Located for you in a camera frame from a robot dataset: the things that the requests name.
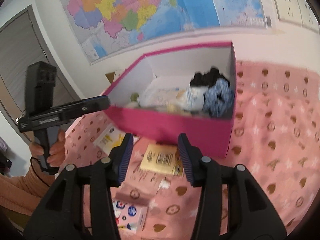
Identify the blue gingham scrunchie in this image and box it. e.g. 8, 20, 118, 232
202, 78, 234, 117

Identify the pink cardboard box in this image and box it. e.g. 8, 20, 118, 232
100, 41, 237, 158

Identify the white striped soft item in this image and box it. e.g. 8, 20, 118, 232
179, 86, 208, 112

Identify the person's left hand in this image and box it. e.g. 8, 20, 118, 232
29, 129, 67, 168

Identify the colourful wall map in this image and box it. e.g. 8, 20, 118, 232
59, 0, 272, 65

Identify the small beige box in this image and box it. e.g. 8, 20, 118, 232
140, 144, 184, 178

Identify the white wall socket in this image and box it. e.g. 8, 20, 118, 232
297, 0, 320, 29
271, 0, 302, 22

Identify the grey door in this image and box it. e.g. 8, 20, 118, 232
0, 5, 83, 140

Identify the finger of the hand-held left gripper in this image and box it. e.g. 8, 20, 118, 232
81, 95, 111, 117

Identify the person's left forearm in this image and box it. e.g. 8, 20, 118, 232
0, 165, 54, 215

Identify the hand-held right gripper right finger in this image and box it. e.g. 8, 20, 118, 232
177, 133, 288, 240

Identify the green plush toy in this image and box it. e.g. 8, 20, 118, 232
126, 92, 142, 108

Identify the pale printed packet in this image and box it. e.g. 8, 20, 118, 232
147, 87, 187, 107

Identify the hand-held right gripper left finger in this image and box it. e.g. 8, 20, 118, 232
24, 133, 134, 240

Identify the black cable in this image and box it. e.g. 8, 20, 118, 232
30, 156, 55, 188

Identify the pink printed blanket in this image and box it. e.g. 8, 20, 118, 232
64, 60, 320, 240

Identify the white yellow wet wipes pack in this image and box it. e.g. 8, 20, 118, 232
93, 126, 125, 155

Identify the black cloth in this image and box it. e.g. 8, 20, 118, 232
190, 67, 230, 88

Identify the beige teddy bear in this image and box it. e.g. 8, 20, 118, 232
155, 105, 193, 117

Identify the white cartoon-print tissue pack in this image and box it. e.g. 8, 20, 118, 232
111, 199, 148, 232

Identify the grey star-print pillow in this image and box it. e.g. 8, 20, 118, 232
114, 69, 128, 80

